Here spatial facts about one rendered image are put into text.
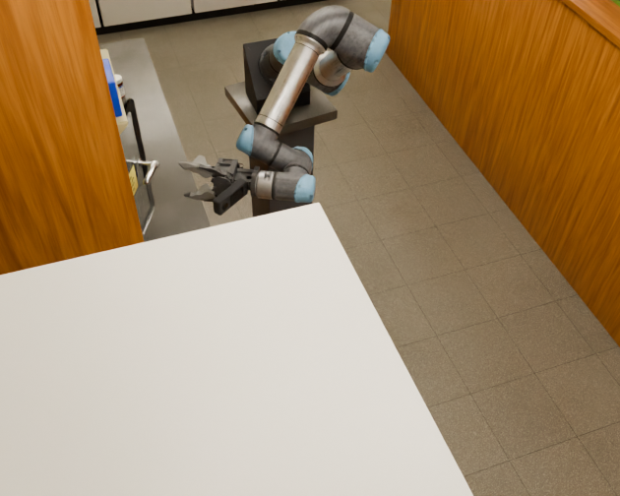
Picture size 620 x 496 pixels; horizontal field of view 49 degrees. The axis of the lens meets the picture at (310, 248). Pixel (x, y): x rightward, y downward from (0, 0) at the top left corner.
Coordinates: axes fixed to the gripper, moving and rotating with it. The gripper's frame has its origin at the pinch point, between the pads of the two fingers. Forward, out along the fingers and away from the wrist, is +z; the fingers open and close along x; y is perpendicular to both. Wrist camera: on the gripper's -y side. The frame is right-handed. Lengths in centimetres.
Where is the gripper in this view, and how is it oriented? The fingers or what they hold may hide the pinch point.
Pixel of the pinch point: (182, 181)
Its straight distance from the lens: 186.0
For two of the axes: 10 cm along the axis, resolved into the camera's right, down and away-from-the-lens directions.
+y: 1.3, -7.2, 6.8
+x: 0.2, -6.8, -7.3
